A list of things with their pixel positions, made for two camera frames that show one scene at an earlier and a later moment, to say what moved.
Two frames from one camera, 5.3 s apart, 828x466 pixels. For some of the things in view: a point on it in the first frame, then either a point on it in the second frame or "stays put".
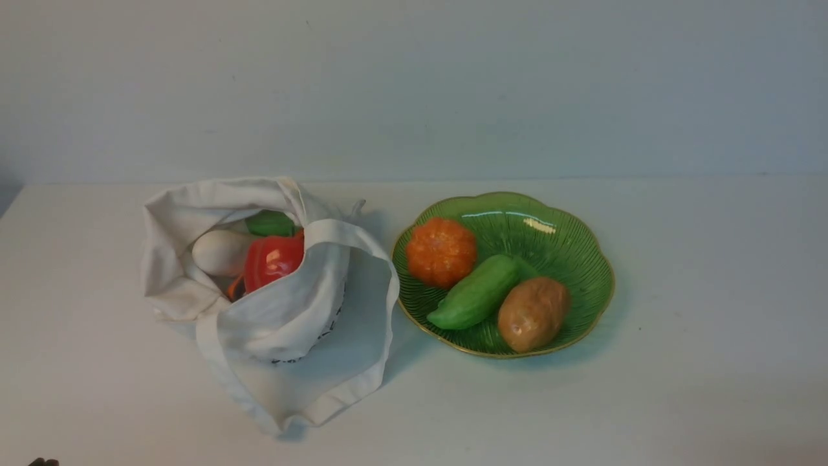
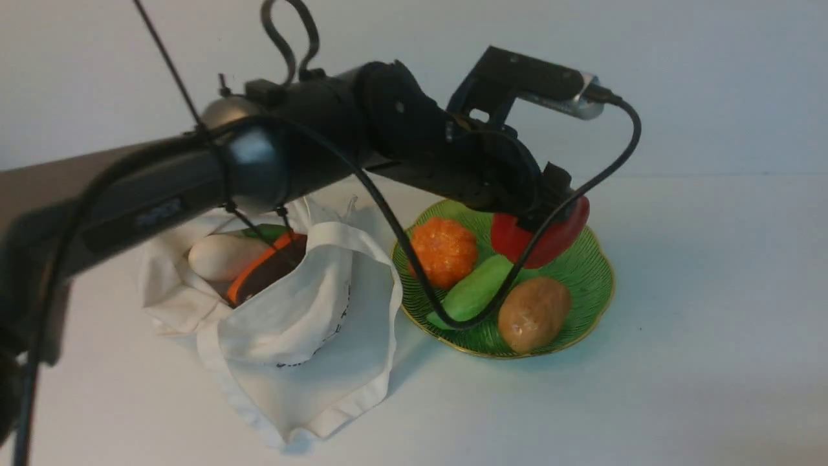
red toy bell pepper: [270, 257] → [510, 239]
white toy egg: [222, 252] stays put
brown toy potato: [533, 313] stays put
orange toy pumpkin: [438, 250] stays put
